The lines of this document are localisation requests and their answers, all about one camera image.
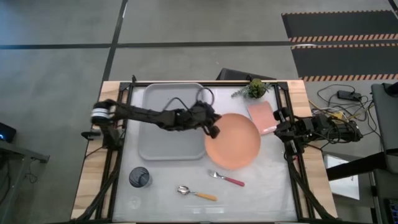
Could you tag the orange round plate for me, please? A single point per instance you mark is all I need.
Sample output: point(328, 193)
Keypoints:
point(236, 143)

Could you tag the black hazard-striped floor mat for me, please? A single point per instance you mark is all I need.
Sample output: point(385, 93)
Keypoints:
point(345, 60)
point(339, 26)

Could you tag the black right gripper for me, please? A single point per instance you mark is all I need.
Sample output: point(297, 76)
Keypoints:
point(290, 129)

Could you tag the white paper sheet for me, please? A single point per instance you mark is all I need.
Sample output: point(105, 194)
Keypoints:
point(342, 183)

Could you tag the black aluminium table frame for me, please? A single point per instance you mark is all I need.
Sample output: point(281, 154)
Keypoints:
point(281, 93)

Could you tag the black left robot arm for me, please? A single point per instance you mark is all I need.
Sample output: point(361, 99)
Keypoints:
point(140, 113)

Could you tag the grey plastic tray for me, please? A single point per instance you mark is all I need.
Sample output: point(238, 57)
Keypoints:
point(168, 143)

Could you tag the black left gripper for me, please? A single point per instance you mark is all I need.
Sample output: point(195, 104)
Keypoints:
point(200, 115)

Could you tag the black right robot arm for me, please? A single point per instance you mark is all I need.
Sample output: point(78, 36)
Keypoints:
point(332, 127)

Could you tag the dark grey side table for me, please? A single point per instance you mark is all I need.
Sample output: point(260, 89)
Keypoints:
point(18, 152)

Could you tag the black electronic device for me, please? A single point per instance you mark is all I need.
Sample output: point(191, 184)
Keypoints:
point(6, 132)

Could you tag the black power adapter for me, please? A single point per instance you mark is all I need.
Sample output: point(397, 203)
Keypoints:
point(349, 95)

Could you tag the grey side desk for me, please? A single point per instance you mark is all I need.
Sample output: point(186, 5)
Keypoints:
point(387, 124)

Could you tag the small green potted plant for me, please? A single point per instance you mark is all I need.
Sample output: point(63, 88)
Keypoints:
point(255, 88)

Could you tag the black monitor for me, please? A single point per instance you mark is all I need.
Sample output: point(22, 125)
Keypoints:
point(242, 75)

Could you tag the dark translucent cup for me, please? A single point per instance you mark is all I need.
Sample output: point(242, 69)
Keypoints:
point(140, 177)

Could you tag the black support beam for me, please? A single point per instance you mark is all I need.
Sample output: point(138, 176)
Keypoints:
point(354, 166)

